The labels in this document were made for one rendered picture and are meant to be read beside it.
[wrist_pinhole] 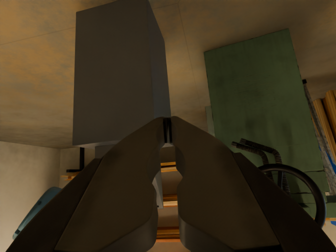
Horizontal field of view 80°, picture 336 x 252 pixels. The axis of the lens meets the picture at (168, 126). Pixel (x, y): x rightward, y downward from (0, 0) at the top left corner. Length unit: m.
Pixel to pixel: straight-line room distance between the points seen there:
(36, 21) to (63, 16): 0.12
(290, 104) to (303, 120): 0.10
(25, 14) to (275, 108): 1.17
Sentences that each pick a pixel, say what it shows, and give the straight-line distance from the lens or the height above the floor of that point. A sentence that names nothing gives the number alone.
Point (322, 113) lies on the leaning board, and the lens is 2.75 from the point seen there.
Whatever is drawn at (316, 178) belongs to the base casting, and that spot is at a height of 0.74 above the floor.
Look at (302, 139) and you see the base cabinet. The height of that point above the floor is 0.57.
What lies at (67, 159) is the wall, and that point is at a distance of 4.58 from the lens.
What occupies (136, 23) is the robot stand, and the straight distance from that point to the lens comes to 0.84.
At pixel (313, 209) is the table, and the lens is 1.11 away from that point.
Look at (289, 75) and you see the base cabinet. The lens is 1.17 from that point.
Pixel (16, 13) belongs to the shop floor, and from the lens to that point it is 1.10.
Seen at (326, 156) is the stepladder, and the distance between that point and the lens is 1.97.
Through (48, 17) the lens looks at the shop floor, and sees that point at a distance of 1.07.
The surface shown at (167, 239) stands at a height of 1.55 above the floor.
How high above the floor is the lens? 0.67
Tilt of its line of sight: 13 degrees down
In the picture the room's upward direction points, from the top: 175 degrees clockwise
